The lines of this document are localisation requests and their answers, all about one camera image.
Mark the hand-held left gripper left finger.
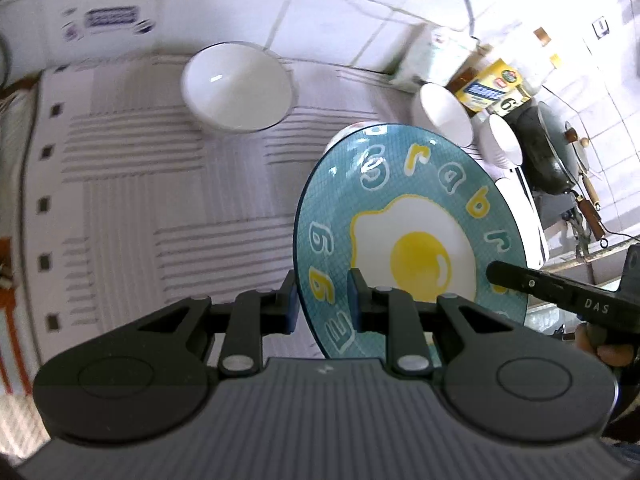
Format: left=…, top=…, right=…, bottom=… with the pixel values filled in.
left=114, top=269, right=302, bottom=378

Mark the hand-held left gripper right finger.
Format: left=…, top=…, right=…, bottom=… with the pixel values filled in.
left=348, top=268, right=521, bottom=377

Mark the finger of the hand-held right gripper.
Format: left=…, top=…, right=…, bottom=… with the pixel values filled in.
left=487, top=259, right=624, bottom=322

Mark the teal fried egg plate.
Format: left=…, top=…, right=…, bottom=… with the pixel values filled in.
left=293, top=124, right=529, bottom=360

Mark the large white bowl dark rim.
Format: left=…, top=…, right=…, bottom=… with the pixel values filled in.
left=180, top=41, right=294, bottom=134

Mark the person's right hand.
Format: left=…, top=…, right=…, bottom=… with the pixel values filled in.
left=574, top=322, right=633, bottom=367

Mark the dark wok with glass lid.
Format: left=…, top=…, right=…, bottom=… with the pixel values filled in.
left=514, top=101, right=592, bottom=196

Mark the small white bowl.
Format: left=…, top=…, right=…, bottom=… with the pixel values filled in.
left=479, top=114, right=524, bottom=169
left=411, top=82, right=475, bottom=149

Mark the striped table mat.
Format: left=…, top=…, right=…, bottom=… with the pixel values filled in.
left=9, top=54, right=503, bottom=361

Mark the yellow label bottle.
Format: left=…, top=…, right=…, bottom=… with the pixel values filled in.
left=454, top=57, right=533, bottom=117

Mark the clear bottle brown cap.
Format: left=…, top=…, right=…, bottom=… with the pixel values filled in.
left=517, top=26, right=561, bottom=97

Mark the brown glass bottle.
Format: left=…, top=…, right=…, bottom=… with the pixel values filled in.
left=446, top=42, right=495, bottom=95

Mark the white plastic bag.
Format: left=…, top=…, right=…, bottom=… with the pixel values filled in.
left=391, top=24, right=478, bottom=92

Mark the striped colourful cloth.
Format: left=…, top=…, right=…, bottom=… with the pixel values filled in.
left=0, top=236, right=32, bottom=397

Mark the wooden handle spatula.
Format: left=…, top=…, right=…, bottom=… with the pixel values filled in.
left=574, top=169, right=607, bottom=242

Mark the blue wall sticker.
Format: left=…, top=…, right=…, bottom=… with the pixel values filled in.
left=82, top=6, right=139, bottom=29

